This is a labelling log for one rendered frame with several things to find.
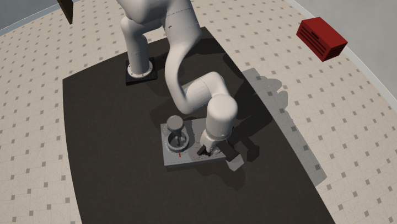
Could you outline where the white toothed gear with red arrow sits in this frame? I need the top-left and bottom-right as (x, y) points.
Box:
(211, 147), (221, 155)

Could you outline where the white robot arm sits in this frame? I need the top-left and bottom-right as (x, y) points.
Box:
(117, 0), (244, 171)

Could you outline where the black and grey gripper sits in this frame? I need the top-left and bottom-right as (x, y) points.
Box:
(197, 129), (223, 156)

